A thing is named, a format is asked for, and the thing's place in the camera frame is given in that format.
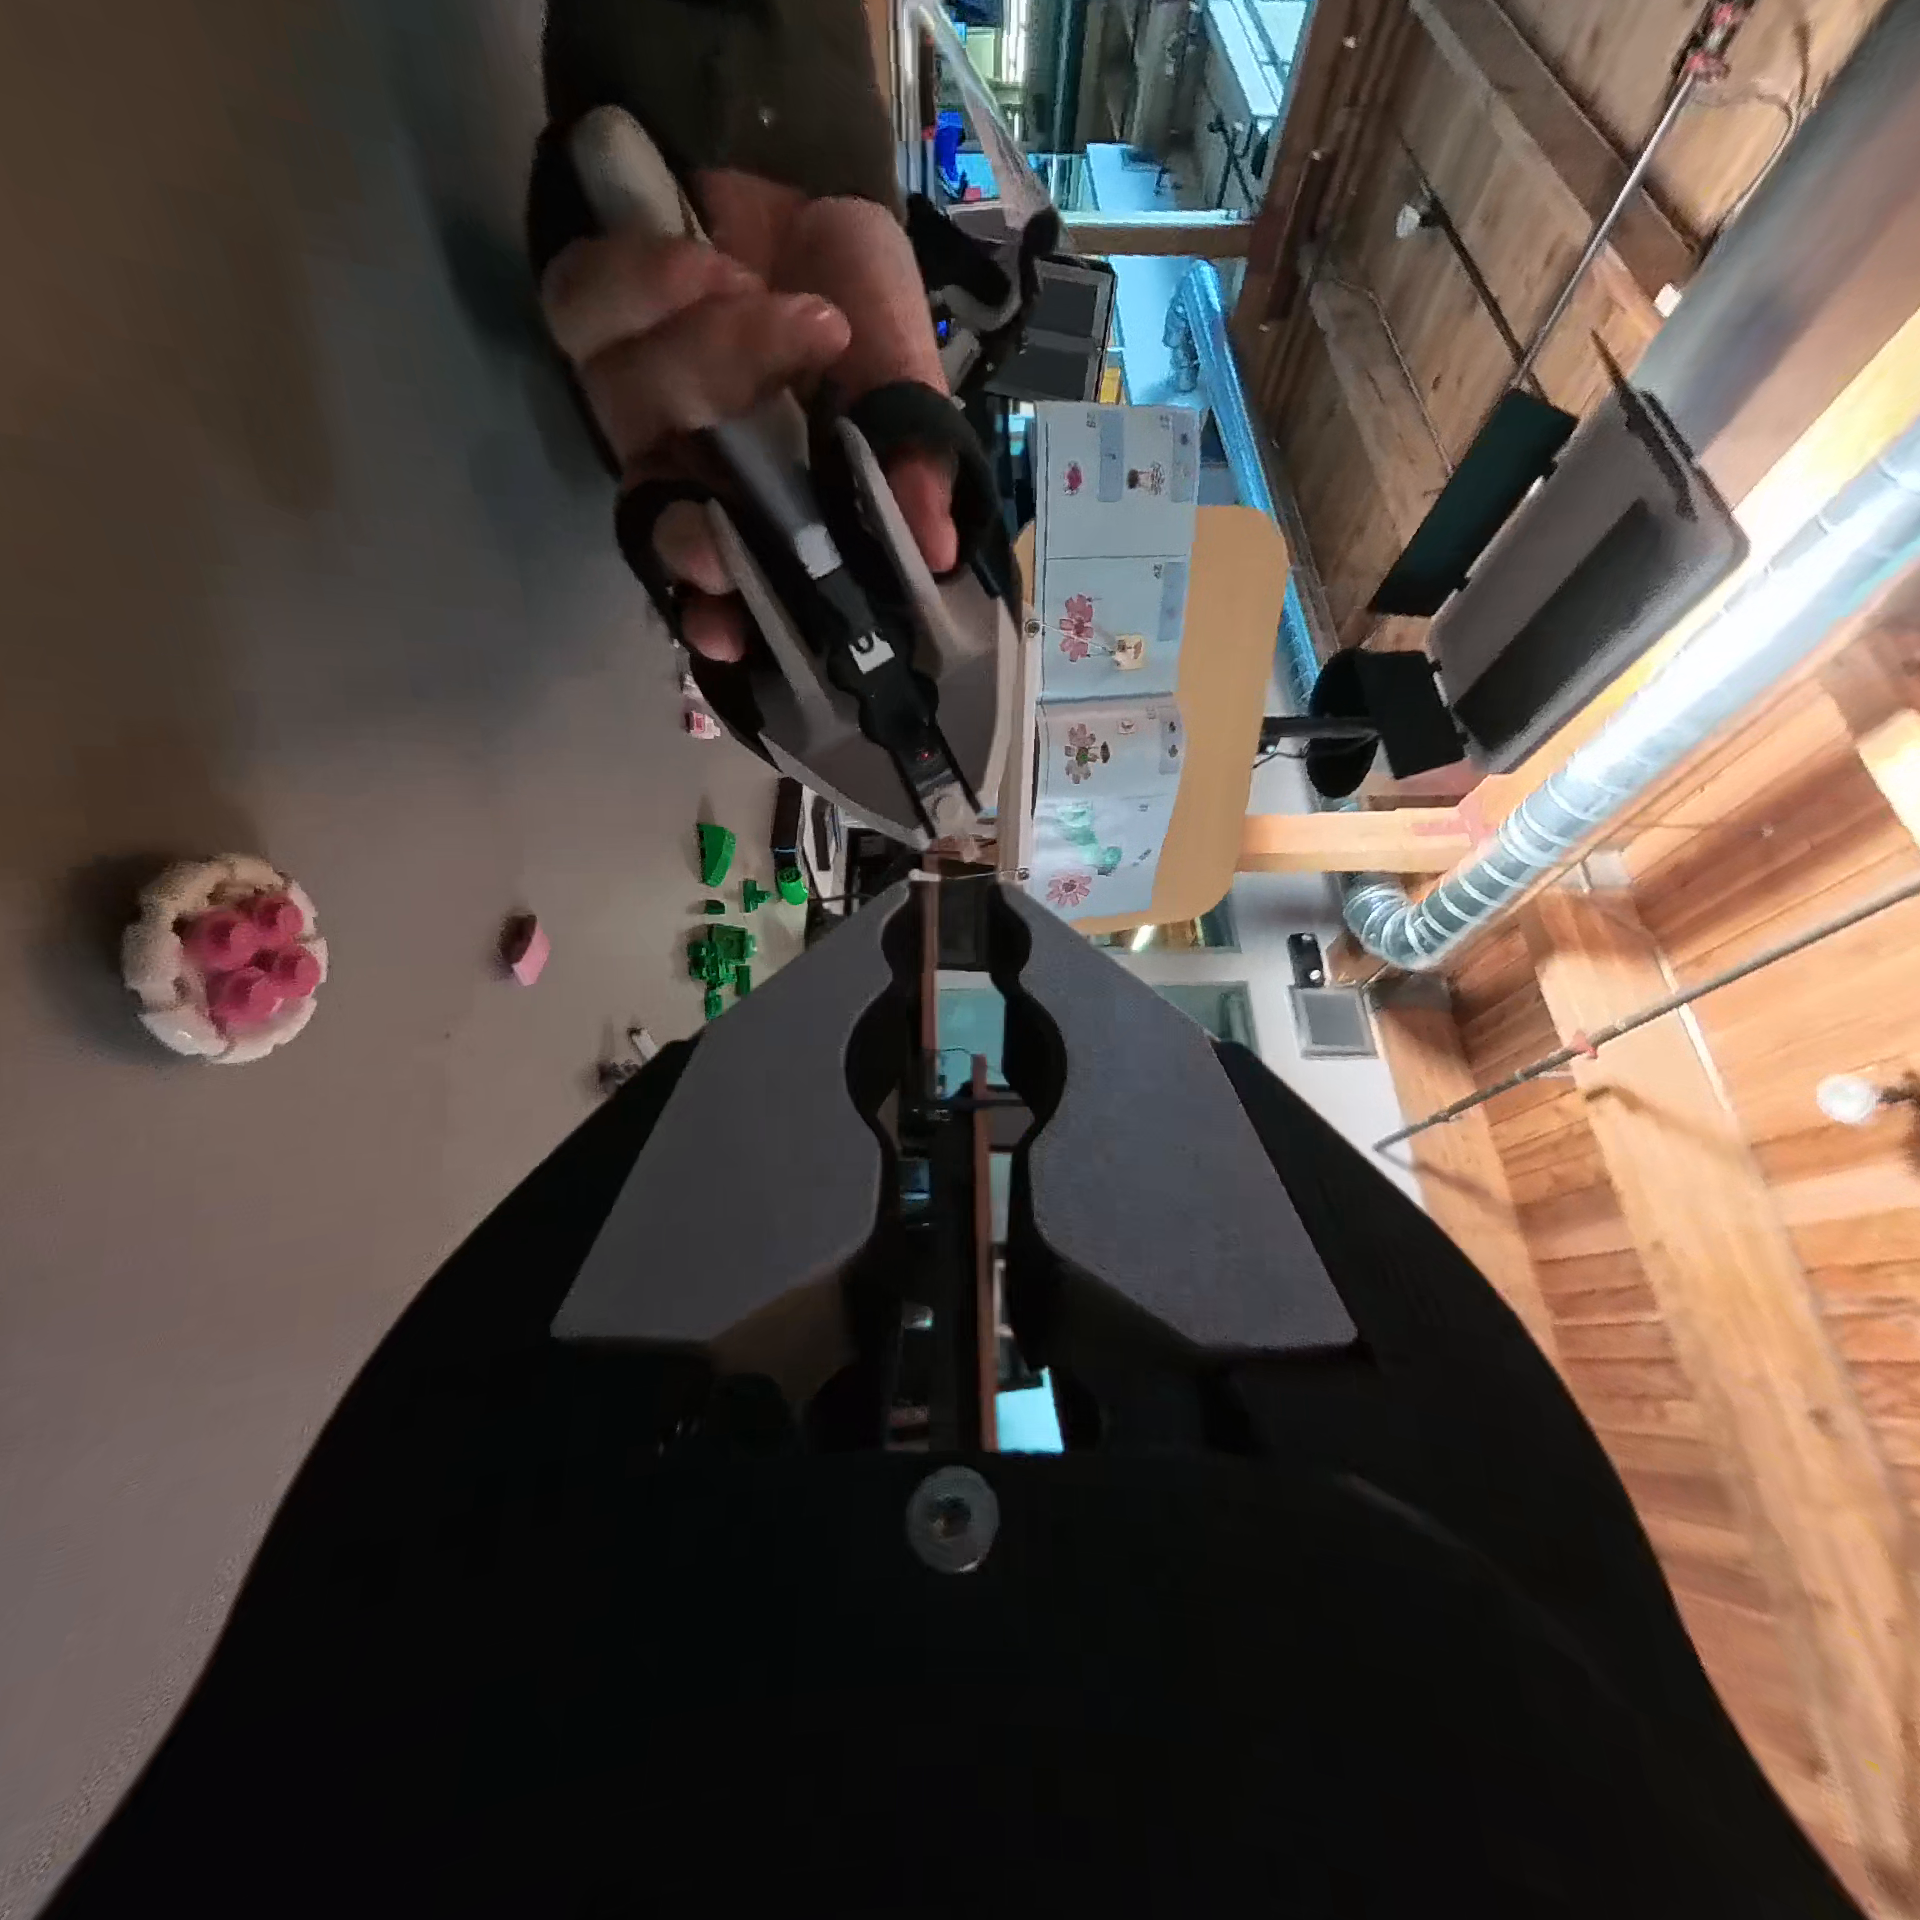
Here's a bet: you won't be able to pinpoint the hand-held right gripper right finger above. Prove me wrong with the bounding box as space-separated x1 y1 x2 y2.
989 886 1357 1451

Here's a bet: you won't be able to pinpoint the wooden ceiling beam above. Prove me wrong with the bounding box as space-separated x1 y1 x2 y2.
1236 805 1517 879

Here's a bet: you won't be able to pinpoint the black ceiling-mounted unit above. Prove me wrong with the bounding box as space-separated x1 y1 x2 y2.
1307 382 1752 805

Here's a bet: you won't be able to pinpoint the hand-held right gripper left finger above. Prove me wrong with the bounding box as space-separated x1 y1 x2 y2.
552 883 923 1445

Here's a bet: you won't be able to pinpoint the person's left hand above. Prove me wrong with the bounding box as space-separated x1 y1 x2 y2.
538 166 965 665

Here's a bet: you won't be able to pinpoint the grey desk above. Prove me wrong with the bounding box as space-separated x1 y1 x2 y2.
0 0 918 1920

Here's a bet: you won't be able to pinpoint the black device on stand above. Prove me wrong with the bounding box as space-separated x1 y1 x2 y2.
900 196 1119 410

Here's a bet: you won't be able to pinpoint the silver ceiling duct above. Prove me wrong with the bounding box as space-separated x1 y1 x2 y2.
1168 255 1920 973

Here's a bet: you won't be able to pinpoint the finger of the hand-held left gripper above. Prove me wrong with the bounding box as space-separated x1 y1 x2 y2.
836 423 1033 825
683 504 934 850

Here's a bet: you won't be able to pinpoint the group of green toy bricks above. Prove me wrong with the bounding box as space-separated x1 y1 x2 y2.
684 823 819 1026

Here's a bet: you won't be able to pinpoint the round white plate magenta studs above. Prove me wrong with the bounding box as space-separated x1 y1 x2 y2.
120 854 333 1071

